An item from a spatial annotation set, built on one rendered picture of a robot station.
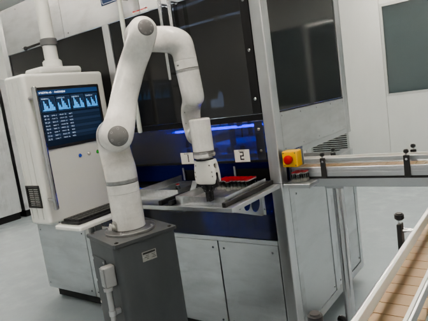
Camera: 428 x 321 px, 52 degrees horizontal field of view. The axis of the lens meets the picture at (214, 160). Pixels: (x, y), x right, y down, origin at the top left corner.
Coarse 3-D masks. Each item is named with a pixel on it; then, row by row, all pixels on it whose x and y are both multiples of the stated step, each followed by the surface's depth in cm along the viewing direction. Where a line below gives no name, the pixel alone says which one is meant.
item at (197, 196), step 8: (256, 184) 196; (192, 192) 200; (200, 192) 205; (216, 192) 203; (224, 192) 200; (232, 192) 198; (240, 192) 186; (176, 200) 191; (184, 200) 189; (192, 200) 186; (200, 200) 184; (216, 200) 179; (224, 200) 176
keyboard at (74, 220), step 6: (108, 204) 237; (90, 210) 228; (96, 210) 226; (102, 210) 224; (108, 210) 226; (72, 216) 221; (78, 216) 219; (84, 216) 218; (90, 216) 217; (96, 216) 219; (102, 216) 221; (66, 222) 215; (72, 222) 213; (78, 222) 210; (84, 222) 212
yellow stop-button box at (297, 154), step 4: (300, 148) 200; (284, 152) 198; (288, 152) 197; (292, 152) 195; (296, 152) 195; (300, 152) 198; (284, 156) 198; (292, 156) 196; (296, 156) 195; (300, 156) 198; (296, 160) 195; (300, 160) 198; (284, 164) 199; (292, 164) 197; (296, 164) 195; (300, 164) 197
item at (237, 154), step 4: (236, 152) 213; (244, 152) 211; (248, 152) 209; (236, 156) 214; (244, 156) 211; (248, 156) 210; (236, 160) 214; (240, 160) 213; (244, 160) 211; (248, 160) 210
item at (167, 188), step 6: (168, 180) 238; (174, 180) 242; (180, 180) 246; (150, 186) 227; (156, 186) 230; (162, 186) 234; (168, 186) 236; (174, 186) 234; (180, 186) 231; (186, 186) 229; (144, 192) 218; (150, 192) 215; (156, 192) 213; (162, 192) 211; (168, 192) 208; (174, 192) 206
